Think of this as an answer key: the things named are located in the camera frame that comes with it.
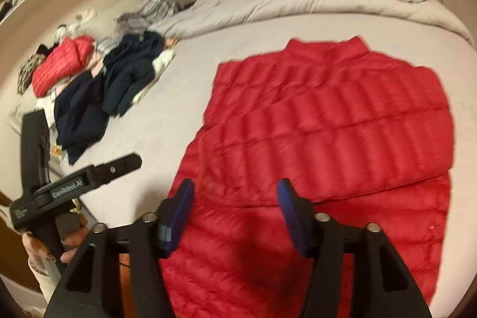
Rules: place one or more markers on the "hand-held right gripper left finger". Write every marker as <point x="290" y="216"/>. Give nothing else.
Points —
<point x="178" y="221"/>

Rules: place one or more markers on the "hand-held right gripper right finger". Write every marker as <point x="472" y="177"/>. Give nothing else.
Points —
<point x="294" y="225"/>

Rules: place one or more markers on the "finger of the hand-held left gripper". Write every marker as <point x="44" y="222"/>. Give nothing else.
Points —
<point x="119" y="167"/>

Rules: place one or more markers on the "red down jacket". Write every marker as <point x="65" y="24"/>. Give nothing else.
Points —
<point x="316" y="124"/>
<point x="61" y="66"/>

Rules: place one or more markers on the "person's left hand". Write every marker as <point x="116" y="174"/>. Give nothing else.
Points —
<point x="76" y="234"/>

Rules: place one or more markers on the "dark navy garment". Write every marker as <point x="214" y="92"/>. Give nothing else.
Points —
<point x="80" y="117"/>

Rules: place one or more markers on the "green patterned cloth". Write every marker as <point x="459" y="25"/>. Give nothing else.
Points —
<point x="29" y="70"/>

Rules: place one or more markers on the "white cloth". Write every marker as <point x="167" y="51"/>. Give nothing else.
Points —
<point x="164" y="61"/>

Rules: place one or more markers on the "small white plush toy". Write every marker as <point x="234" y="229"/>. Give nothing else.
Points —
<point x="76" y="23"/>

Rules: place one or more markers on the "plaid pillow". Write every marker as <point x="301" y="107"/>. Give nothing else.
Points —
<point x="158" y="3"/>

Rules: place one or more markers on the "grey duvet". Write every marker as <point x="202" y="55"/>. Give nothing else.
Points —
<point x="279" y="5"/>

